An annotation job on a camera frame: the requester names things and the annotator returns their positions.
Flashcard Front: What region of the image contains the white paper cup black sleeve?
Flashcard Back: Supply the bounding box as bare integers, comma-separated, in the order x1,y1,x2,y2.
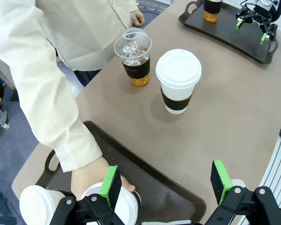
155,48,202,115
81,181,141,223
19,185,74,225

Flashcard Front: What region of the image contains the person's right forearm cream sleeve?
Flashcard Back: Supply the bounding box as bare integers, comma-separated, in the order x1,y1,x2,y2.
4,56,104,174

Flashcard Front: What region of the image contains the person's left hand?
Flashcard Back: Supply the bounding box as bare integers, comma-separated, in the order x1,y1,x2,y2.
130,10,146,28

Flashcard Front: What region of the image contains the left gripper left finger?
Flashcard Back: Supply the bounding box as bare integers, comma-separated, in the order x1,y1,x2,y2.
51,165,126,225

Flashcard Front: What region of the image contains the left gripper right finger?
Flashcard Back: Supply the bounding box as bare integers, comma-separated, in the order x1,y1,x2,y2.
205,159,281,225

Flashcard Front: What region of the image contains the iced coffee clear plastic cup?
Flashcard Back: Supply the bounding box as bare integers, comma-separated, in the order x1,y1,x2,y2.
203,0,223,24
113,27,153,88

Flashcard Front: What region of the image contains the person's right hand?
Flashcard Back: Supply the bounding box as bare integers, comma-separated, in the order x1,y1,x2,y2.
71,156,136,201

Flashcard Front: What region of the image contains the ribbed aluminium frame profile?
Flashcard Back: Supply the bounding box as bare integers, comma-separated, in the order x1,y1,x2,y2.
236,121,281,225

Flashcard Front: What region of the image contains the person's torso cream shirt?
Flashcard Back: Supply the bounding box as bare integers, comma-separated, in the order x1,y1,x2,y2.
0,0,141,88

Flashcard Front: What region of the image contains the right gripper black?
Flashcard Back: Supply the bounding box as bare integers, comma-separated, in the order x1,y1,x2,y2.
235,5,278,45

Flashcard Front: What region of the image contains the dark brown plastic serving tray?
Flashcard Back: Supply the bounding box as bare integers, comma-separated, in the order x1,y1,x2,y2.
35,120,207,225
177,0,279,65

